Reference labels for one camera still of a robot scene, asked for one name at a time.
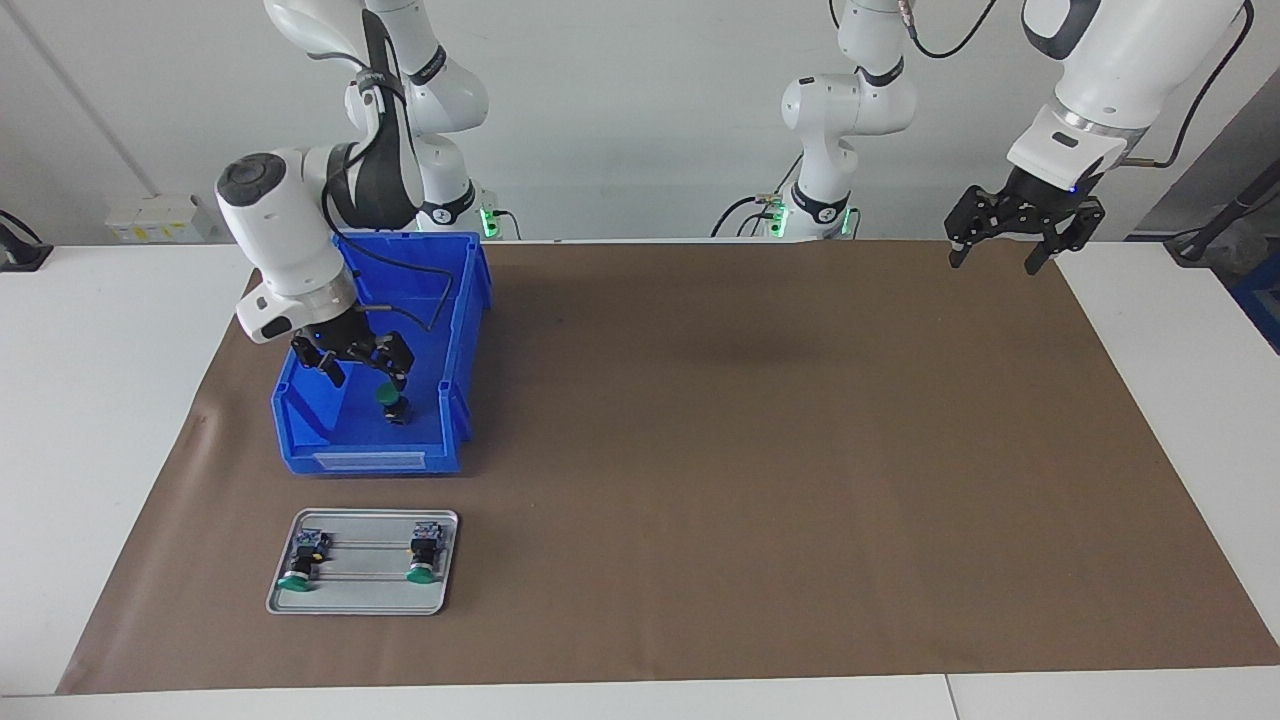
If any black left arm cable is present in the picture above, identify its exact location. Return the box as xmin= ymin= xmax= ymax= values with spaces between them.
xmin=900 ymin=0 xmax=1256 ymax=171

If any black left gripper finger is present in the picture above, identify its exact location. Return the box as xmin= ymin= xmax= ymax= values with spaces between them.
xmin=1024 ymin=198 xmax=1106 ymax=276
xmin=945 ymin=187 xmax=1011 ymax=269

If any black clamp mount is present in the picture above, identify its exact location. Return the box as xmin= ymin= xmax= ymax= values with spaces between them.
xmin=0 ymin=210 xmax=53 ymax=273

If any blue plastic storage bin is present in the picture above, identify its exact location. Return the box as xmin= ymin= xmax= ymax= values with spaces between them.
xmin=272 ymin=232 xmax=493 ymax=476

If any blue crate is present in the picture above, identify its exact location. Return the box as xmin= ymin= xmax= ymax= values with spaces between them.
xmin=1230 ymin=250 xmax=1280 ymax=353

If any brown paper table mat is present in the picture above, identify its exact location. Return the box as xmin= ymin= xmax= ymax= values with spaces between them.
xmin=55 ymin=238 xmax=1280 ymax=696

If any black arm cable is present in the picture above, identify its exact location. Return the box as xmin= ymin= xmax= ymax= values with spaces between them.
xmin=900 ymin=0 xmax=1256 ymax=171
xmin=340 ymin=235 xmax=461 ymax=331

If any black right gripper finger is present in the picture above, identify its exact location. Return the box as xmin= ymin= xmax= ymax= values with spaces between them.
xmin=368 ymin=332 xmax=416 ymax=393
xmin=290 ymin=342 xmax=348 ymax=388

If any black stand pole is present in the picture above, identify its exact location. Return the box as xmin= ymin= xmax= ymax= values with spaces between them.
xmin=1165 ymin=160 xmax=1280 ymax=266

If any white wall socket box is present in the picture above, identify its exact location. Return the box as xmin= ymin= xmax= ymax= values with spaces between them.
xmin=105 ymin=195 xmax=216 ymax=244

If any grey metal tray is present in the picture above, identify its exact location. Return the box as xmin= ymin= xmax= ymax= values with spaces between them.
xmin=265 ymin=508 xmax=459 ymax=616

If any black power cable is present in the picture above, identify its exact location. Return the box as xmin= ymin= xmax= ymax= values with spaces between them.
xmin=712 ymin=193 xmax=763 ymax=239

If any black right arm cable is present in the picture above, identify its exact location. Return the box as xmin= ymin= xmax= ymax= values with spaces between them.
xmin=340 ymin=235 xmax=461 ymax=331

